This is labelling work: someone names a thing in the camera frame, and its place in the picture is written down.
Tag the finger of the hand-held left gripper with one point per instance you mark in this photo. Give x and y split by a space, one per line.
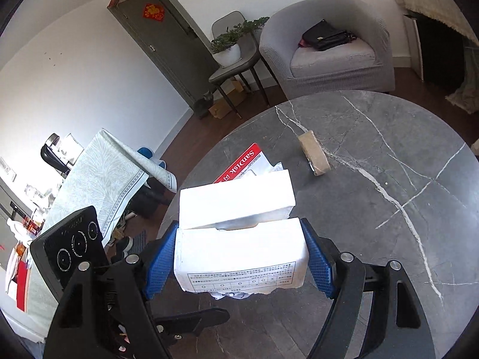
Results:
194 319

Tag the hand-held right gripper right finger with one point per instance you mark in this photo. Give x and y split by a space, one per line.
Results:
318 261

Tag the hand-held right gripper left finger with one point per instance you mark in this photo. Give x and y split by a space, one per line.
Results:
162 258

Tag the grey plastic bag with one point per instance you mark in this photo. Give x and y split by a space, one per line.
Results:
232 295

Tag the white cardboard box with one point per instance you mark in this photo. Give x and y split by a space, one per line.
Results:
235 198
239 254

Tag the white plastic bag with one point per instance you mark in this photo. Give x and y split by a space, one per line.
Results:
276 167

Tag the brown tape roll core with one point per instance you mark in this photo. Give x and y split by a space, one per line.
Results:
314 153

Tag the red and white card packet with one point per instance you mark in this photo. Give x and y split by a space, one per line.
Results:
239 162

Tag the dark ribbed floor mat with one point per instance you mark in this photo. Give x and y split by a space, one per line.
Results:
141 240

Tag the black shoes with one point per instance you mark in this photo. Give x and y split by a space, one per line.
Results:
125 246

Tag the table with patterned tablecloth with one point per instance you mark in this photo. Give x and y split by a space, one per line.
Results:
101 179

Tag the black office chair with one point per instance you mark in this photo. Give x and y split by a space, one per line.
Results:
52 153

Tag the blue slipper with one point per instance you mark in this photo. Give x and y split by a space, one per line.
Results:
145 152
161 164

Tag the grey cat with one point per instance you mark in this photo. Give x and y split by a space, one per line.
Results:
204 104

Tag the grey armchair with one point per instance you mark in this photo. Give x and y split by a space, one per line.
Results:
336 69

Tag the grey dining chair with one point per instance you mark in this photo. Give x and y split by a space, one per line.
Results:
234 71

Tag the grey door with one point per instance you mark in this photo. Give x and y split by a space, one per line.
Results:
168 45

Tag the potted plant in white pot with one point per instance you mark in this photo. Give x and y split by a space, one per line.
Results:
226 54

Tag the black handbag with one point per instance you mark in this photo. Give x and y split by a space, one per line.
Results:
323 35

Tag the red door decoration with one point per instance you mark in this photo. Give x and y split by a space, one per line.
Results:
153 12

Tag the beige fringed desk cloth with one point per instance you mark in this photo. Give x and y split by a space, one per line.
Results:
441 11

